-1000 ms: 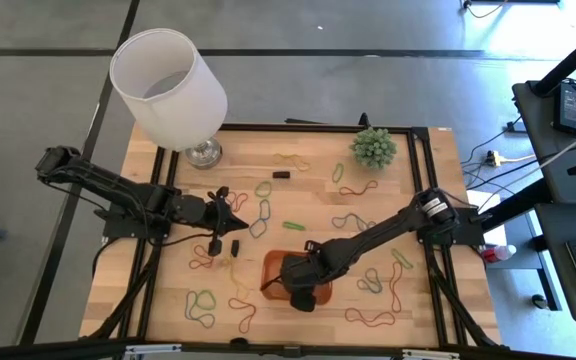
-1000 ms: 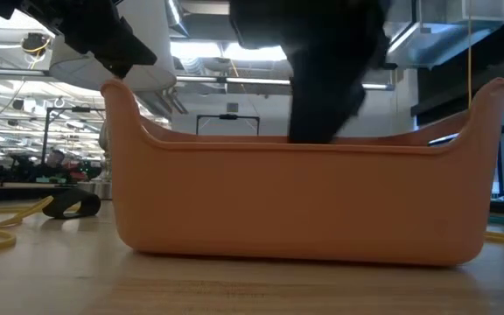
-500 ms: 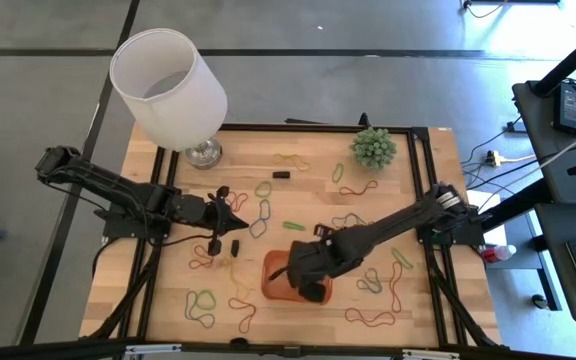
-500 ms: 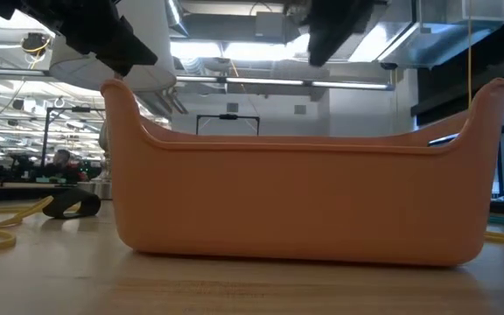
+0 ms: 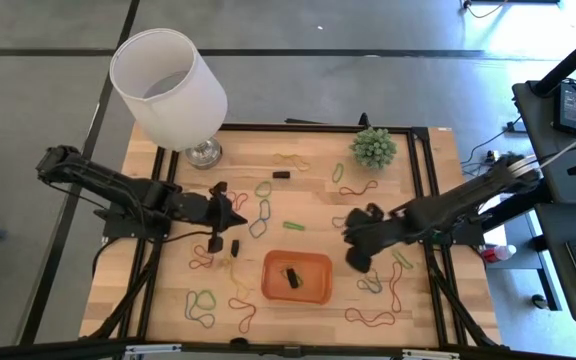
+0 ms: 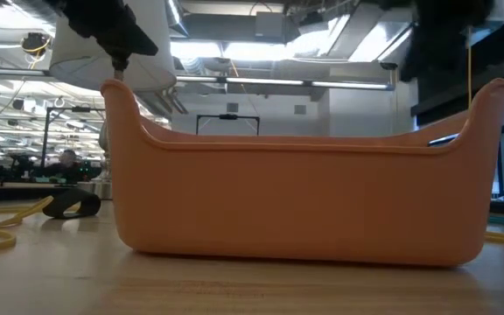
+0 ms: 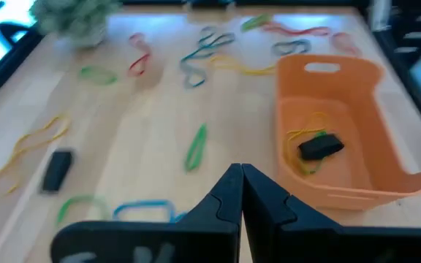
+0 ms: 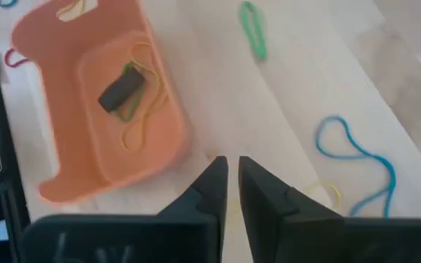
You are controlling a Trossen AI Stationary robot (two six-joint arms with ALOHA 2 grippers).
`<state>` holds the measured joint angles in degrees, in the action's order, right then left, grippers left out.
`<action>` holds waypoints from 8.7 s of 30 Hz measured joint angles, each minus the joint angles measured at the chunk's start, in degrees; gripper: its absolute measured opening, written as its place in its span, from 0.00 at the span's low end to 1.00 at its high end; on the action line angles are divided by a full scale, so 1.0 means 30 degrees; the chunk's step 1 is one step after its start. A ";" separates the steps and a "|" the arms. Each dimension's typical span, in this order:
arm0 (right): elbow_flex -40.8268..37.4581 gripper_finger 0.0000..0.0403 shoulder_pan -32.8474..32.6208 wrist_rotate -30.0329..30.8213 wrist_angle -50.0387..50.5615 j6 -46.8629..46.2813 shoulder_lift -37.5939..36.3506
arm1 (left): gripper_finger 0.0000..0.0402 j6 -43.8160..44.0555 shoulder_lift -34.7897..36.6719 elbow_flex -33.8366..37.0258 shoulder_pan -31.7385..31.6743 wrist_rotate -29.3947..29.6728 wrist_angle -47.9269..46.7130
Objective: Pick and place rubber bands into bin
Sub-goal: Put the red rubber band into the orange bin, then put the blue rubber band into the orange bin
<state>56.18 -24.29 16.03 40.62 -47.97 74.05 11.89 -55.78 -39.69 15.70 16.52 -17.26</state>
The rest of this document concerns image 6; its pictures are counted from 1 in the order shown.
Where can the black security camera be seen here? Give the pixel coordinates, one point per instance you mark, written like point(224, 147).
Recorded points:
point(388, 65)

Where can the long ceiling light strip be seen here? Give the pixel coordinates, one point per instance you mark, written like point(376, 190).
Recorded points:
point(261, 81)

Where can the black rectangular frame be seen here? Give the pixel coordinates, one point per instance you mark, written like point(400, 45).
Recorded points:
point(228, 116)

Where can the black stand frame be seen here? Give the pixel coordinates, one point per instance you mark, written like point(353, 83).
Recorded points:
point(81, 109)

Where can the gray square wall plate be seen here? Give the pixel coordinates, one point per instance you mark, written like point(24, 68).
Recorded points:
point(300, 109)
point(232, 107)

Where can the dark background workbench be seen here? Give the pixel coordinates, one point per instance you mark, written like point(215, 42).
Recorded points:
point(11, 192)

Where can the person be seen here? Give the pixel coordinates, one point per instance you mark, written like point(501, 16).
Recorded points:
point(66, 164)

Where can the white shade silver table lamp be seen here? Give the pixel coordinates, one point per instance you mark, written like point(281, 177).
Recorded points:
point(147, 65)

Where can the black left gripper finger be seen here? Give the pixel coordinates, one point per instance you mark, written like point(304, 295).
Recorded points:
point(125, 37)

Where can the gray ceiling box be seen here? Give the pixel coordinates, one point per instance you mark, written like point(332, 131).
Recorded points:
point(269, 24)

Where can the orange plastic bin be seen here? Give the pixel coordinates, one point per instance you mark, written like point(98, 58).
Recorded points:
point(304, 201)

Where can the pile of coloured rubber bands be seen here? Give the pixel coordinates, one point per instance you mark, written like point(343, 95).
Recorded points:
point(469, 70)

